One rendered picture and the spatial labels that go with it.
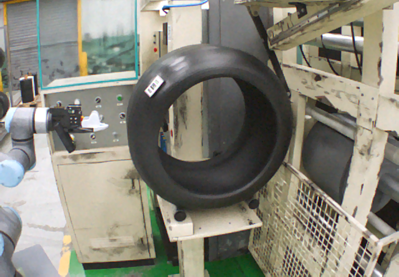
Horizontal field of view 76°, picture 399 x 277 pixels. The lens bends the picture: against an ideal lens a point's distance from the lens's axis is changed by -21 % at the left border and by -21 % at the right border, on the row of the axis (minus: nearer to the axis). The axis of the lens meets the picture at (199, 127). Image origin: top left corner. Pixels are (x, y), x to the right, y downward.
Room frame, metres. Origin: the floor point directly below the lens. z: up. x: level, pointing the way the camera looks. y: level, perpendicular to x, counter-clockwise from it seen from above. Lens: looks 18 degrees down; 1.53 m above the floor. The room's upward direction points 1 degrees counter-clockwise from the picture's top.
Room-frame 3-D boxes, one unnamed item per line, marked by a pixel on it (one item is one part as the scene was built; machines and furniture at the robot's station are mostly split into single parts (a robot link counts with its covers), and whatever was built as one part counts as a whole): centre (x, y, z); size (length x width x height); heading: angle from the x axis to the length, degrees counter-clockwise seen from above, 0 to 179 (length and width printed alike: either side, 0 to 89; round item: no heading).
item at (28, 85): (6.70, 4.27, 0.38); 1.20 x 0.80 x 0.76; 22
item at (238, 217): (1.13, -0.02, 0.80); 0.37 x 0.36 x 0.02; 104
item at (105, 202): (1.69, 0.62, 0.63); 0.56 x 0.41 x 1.27; 104
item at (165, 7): (1.37, 0.06, 1.63); 0.19 x 0.19 x 0.06; 14
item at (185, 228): (1.09, 0.11, 0.83); 0.36 x 0.09 x 0.06; 14
